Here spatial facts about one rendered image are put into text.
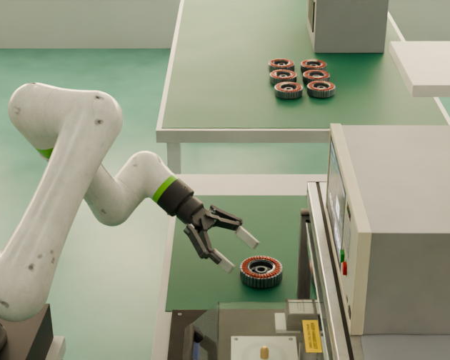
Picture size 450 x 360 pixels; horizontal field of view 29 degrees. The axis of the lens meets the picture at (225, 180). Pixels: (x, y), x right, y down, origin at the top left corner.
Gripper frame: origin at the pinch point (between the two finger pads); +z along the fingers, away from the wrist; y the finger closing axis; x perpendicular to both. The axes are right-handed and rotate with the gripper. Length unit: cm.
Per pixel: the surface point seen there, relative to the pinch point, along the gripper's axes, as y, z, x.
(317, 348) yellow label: 57, 27, 45
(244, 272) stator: 4.0, 3.8, -0.3
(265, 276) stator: 3.5, 8.7, 2.8
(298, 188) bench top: -51, -4, -8
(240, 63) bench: -145, -67, -44
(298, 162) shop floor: -208, -28, -108
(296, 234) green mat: -25.0, 6.4, -2.4
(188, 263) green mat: 3.1, -9.9, -12.1
